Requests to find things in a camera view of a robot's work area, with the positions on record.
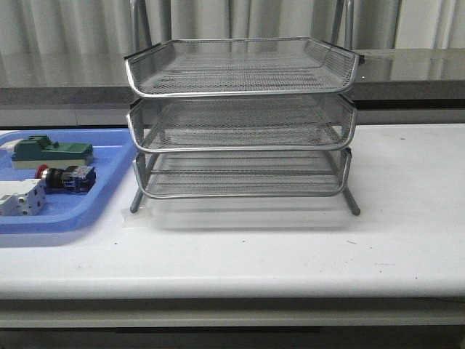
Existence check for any silver top mesh tray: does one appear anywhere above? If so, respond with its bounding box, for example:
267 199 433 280
124 37 360 98

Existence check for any red emergency stop button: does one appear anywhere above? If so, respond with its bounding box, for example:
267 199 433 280
35 164 97 194

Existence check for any silver mesh tray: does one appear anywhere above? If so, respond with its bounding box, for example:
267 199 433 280
124 37 360 98
126 94 357 153
133 149 352 199

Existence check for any blue plastic tray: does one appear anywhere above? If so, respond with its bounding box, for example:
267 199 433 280
1 129 136 234

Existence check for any grey metal rack frame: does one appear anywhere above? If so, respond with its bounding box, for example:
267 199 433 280
130 1 360 215

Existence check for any green and beige switch block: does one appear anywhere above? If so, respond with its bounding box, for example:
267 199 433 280
12 135 94 169

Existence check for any silver bottom mesh tray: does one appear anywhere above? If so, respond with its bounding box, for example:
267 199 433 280
133 149 352 199

